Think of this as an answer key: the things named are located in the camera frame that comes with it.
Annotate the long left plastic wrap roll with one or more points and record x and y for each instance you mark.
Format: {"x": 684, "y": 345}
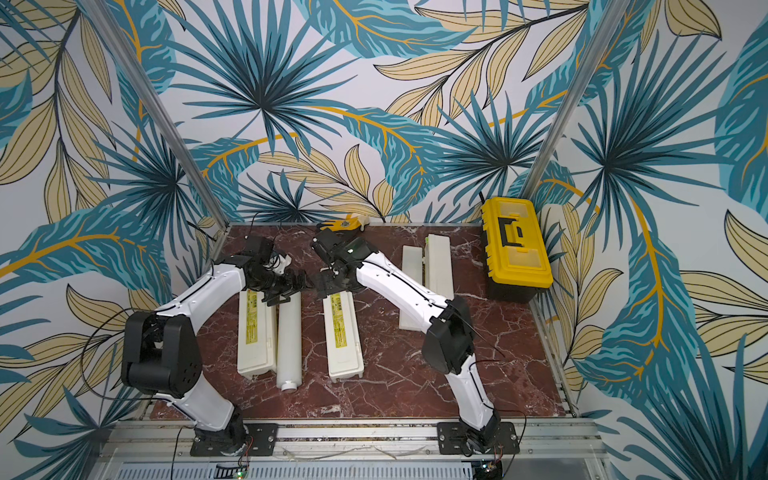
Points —
{"x": 289, "y": 345}

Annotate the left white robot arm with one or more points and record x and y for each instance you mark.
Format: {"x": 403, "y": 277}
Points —
{"x": 161, "y": 356}

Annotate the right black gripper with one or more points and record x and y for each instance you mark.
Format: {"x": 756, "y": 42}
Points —
{"x": 330, "y": 281}

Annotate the white wrap dispenser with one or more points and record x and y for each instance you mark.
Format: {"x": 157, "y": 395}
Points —
{"x": 344, "y": 349}
{"x": 257, "y": 335}
{"x": 431, "y": 265}

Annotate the yellow black toolbox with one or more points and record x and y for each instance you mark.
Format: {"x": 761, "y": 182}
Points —
{"x": 517, "y": 266}

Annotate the yellow black work glove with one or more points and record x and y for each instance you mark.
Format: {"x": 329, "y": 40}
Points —
{"x": 350, "y": 224}

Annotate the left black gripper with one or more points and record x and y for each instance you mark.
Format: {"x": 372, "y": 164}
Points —
{"x": 291, "y": 287}

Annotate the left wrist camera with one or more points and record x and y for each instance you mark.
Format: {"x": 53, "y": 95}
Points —
{"x": 279, "y": 263}

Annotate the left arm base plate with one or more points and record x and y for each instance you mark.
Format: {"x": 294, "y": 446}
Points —
{"x": 252, "y": 439}

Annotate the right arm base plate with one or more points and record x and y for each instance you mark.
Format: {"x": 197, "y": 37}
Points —
{"x": 456, "y": 438}

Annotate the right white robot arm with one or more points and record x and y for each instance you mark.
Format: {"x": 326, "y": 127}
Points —
{"x": 353, "y": 264}

